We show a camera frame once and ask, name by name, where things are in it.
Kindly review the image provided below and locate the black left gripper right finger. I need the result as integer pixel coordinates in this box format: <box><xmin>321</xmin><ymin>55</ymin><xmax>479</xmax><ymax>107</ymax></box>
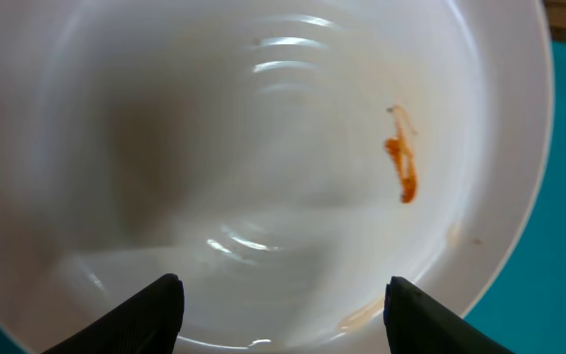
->
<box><xmin>383</xmin><ymin>276</ymin><xmax>510</xmax><ymax>354</ymax></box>

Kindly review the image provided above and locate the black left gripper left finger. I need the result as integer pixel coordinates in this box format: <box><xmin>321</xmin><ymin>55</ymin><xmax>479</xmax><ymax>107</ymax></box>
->
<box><xmin>45</xmin><ymin>273</ymin><xmax>185</xmax><ymax>354</ymax></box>

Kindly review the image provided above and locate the white plate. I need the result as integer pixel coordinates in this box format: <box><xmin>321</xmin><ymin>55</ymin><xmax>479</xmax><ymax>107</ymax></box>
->
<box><xmin>0</xmin><ymin>0</ymin><xmax>553</xmax><ymax>353</ymax></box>

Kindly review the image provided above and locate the teal plastic tray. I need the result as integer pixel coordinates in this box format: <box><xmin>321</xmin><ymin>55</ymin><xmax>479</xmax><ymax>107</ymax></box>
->
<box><xmin>0</xmin><ymin>37</ymin><xmax>566</xmax><ymax>353</ymax></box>

